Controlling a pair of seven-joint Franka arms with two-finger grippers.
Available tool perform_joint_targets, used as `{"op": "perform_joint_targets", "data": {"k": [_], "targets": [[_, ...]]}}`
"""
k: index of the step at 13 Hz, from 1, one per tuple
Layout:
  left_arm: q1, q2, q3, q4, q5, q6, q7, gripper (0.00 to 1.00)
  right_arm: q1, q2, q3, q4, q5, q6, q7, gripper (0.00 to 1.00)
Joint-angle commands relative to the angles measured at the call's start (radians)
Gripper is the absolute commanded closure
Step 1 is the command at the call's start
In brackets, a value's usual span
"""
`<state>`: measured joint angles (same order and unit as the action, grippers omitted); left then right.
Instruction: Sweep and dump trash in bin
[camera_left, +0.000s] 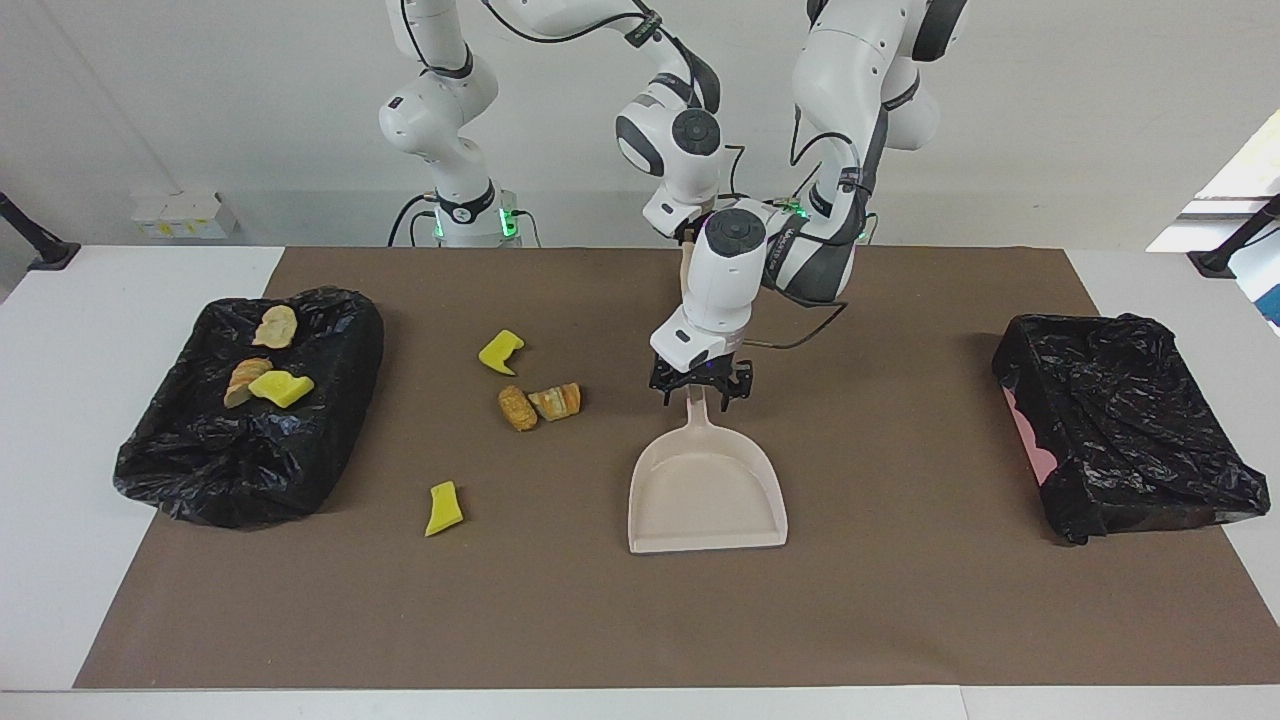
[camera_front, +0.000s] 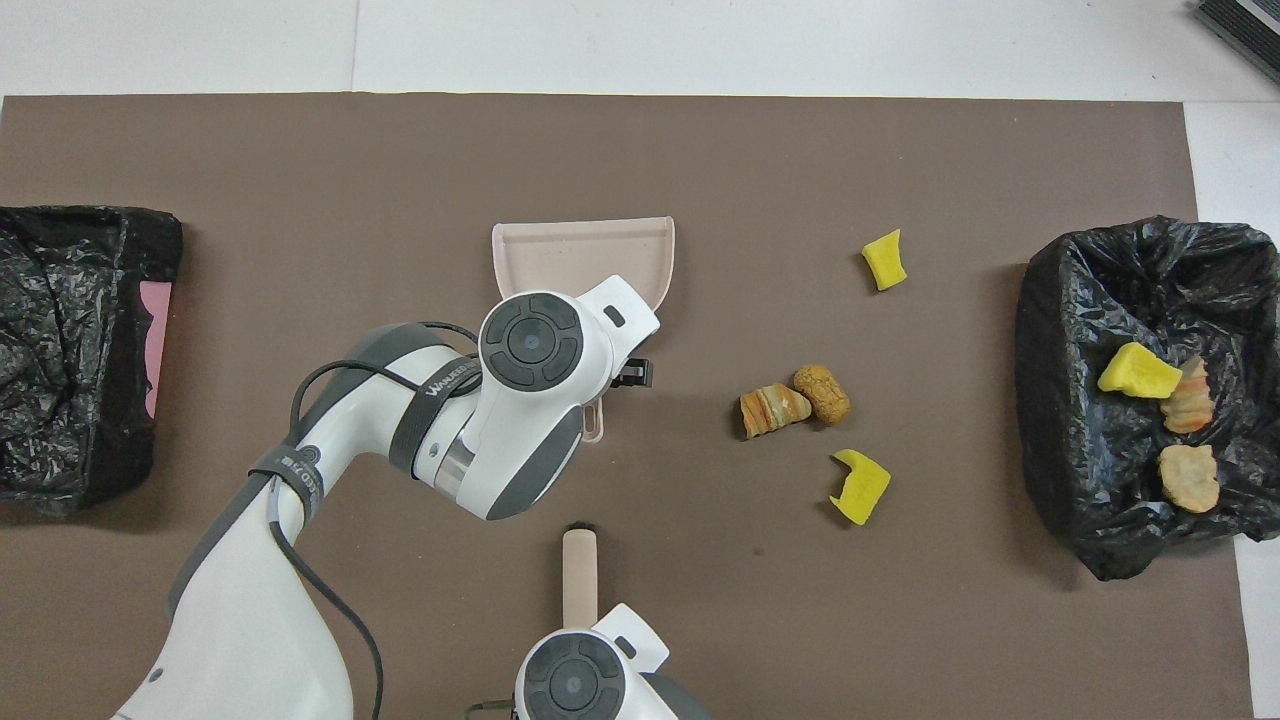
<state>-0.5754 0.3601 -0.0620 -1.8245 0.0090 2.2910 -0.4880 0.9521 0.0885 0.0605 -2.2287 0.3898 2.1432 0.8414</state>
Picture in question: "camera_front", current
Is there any beige plastic dustpan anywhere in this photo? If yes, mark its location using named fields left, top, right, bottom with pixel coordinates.
left=491, top=216, right=677, bottom=444

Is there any orange striped croissant piece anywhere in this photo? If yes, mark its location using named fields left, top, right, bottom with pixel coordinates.
left=740, top=383, right=813, bottom=440

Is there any round brown crusty bread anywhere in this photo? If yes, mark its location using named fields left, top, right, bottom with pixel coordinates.
left=793, top=364, right=852, bottom=426

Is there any notched yellow sponge piece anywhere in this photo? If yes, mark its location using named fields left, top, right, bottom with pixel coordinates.
left=828, top=449, right=892, bottom=528

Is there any tan ridged croissant piece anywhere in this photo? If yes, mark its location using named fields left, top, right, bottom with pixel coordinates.
left=1160, top=355, right=1216, bottom=435

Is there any pale bread piece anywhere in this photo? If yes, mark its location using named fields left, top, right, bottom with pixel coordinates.
left=1158, top=443, right=1221, bottom=515

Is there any black plastic trash bag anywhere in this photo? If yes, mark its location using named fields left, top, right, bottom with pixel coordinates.
left=1015, top=215, right=1280, bottom=582
left=0, top=205, right=185, bottom=517

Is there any pink plastic bin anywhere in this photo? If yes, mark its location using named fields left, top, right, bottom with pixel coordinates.
left=138, top=281, right=174, bottom=419

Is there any brown table mat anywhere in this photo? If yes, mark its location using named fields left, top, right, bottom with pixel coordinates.
left=0, top=93, right=1257, bottom=720

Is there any dark grey ribbed panel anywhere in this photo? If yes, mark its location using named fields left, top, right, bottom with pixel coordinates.
left=1193, top=0, right=1280, bottom=86

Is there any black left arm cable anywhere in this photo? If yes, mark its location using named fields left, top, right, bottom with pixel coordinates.
left=268, top=320, right=481, bottom=720

